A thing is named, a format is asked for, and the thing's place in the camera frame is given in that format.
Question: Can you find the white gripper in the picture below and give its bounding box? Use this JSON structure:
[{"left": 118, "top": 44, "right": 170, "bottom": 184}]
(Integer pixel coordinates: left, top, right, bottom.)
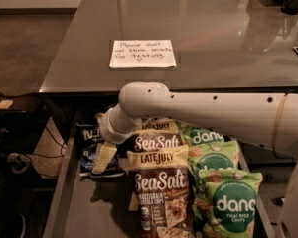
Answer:
[{"left": 91, "top": 104, "right": 142, "bottom": 175}]

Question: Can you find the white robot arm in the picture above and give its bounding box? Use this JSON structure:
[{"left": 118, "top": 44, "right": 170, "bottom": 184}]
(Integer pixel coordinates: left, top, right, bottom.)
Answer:
[{"left": 98, "top": 82, "right": 298, "bottom": 238}]

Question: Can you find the front blue Kettle chip bag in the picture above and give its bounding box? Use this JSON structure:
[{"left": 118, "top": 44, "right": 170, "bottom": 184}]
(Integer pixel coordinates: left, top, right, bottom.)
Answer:
[{"left": 75, "top": 124, "right": 125, "bottom": 179}]

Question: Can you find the middle brown Sea Salt bag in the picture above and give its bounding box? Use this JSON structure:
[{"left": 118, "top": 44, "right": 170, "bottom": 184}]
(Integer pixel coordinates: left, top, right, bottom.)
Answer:
[{"left": 121, "top": 118, "right": 182, "bottom": 152}]

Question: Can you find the brown sea salt bag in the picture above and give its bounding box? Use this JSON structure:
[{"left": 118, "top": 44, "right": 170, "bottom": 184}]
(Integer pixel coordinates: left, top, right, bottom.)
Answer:
[
  {"left": 127, "top": 145, "right": 195, "bottom": 238},
  {"left": 121, "top": 118, "right": 182, "bottom": 152}
]

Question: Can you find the front brown Sea Salt bag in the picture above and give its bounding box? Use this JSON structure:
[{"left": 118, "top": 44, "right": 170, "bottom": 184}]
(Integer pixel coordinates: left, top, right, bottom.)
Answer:
[{"left": 127, "top": 145, "right": 195, "bottom": 238}]

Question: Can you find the back green Dang chip bag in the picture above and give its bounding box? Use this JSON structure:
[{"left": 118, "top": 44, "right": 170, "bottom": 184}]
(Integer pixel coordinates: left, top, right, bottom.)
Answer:
[{"left": 176, "top": 121, "right": 224, "bottom": 146}]

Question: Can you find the green dang chip bag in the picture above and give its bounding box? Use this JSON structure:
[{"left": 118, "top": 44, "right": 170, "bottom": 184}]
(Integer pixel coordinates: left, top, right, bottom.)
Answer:
[
  {"left": 188, "top": 141, "right": 239, "bottom": 183},
  {"left": 176, "top": 121, "right": 224, "bottom": 146},
  {"left": 194, "top": 168, "right": 262, "bottom": 238}
]

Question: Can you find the middle green Dang chip bag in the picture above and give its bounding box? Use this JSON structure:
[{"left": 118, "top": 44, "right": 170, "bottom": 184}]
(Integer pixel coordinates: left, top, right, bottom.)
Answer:
[{"left": 188, "top": 141, "right": 239, "bottom": 183}]

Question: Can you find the front green Dang chip bag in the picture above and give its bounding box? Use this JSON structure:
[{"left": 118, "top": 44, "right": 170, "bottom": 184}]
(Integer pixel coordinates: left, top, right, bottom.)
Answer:
[{"left": 194, "top": 168, "right": 262, "bottom": 238}]

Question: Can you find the dark lower drawer unit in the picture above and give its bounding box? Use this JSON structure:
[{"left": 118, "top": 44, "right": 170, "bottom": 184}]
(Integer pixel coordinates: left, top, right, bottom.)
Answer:
[{"left": 240, "top": 143, "right": 297, "bottom": 166}]

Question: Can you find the black side cabinet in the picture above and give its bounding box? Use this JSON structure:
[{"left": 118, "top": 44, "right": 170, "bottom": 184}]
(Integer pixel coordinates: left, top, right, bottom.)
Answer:
[{"left": 0, "top": 93, "right": 50, "bottom": 153}]

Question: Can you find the white handwritten paper note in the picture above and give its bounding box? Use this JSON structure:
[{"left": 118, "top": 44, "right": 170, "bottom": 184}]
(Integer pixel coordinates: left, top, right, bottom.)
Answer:
[{"left": 109, "top": 40, "right": 177, "bottom": 68}]

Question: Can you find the black cable on floor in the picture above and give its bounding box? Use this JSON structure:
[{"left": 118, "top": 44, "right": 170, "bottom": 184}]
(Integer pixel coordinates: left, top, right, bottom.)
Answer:
[{"left": 29, "top": 117, "right": 68, "bottom": 179}]

